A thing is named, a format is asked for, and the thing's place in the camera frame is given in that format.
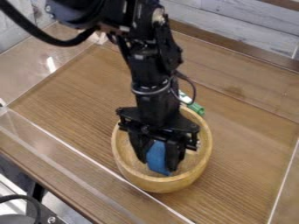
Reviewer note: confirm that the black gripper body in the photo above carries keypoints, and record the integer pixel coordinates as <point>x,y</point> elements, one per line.
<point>157,116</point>

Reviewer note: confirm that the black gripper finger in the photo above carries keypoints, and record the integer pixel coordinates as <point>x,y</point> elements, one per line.
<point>142,144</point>
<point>176,151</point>

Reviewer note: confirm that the blue rectangular block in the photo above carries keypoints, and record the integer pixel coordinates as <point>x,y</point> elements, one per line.
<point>156,158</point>

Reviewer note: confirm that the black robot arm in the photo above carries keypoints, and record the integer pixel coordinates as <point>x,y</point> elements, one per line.
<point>137,25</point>

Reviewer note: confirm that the brown wooden bowl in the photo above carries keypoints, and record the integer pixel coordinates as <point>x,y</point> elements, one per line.
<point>192,167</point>

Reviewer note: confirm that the green white marker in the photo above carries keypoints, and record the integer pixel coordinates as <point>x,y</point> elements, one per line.
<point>193,105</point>

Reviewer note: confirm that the clear acrylic triangle bracket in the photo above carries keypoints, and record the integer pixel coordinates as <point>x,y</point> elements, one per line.
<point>101,37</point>

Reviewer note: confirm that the black metal table bracket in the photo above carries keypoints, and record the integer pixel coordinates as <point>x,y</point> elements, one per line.
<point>49,216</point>

